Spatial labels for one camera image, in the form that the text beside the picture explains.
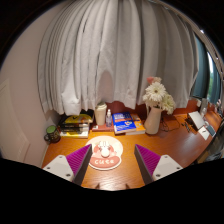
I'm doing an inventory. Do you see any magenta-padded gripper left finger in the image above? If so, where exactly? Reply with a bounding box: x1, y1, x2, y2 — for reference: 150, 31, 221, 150
42, 143, 93, 186

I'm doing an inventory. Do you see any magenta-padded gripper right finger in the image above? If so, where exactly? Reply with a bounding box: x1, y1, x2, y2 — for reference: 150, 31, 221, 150
133, 143, 184, 186

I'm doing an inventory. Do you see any white pink cartoon mouse pad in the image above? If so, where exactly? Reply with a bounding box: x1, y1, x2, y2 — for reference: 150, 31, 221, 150
85, 135, 124, 171

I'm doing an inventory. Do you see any dark mug with green inside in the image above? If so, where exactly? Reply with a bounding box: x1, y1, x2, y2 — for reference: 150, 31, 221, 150
43, 124, 62, 145

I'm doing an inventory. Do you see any yellow white book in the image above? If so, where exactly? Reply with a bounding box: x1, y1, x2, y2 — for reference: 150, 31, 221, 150
59, 130, 90, 139

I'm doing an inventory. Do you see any black spine book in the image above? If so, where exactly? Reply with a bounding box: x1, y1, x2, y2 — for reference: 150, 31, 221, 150
59, 122, 90, 129
59, 126, 90, 134

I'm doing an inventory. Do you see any cream pitcher vase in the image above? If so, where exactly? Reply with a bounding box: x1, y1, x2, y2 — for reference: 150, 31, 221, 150
143, 105, 163, 136

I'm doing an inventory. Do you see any orange book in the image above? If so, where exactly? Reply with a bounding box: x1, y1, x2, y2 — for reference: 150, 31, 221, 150
125, 113, 147, 136

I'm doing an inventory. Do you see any yellow black cover book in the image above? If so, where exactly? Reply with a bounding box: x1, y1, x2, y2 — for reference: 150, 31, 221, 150
63, 113, 94, 125

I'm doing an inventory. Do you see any red-brown book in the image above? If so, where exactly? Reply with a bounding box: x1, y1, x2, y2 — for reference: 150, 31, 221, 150
91, 123, 115, 133

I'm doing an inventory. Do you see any silver laptop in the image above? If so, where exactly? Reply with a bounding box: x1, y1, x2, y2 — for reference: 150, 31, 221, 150
187, 110, 207, 131

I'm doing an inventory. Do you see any blue book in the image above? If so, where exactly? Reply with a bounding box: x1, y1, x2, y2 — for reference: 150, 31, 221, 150
112, 111, 137, 135

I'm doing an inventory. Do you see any cream tumbler cup with lid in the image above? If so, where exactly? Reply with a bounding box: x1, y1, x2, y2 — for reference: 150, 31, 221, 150
94, 101, 108, 127

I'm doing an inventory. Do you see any clear spray bottle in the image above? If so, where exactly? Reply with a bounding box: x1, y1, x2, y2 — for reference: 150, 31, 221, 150
105, 108, 113, 128

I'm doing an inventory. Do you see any dark teal curtain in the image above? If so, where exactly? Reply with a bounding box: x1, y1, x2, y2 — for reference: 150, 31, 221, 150
190, 34, 212, 100

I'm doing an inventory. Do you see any white curtain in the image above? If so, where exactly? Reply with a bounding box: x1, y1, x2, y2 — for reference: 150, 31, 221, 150
37, 0, 200, 116

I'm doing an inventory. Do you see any black cable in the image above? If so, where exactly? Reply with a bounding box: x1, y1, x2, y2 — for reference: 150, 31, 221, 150
161, 114, 188, 133

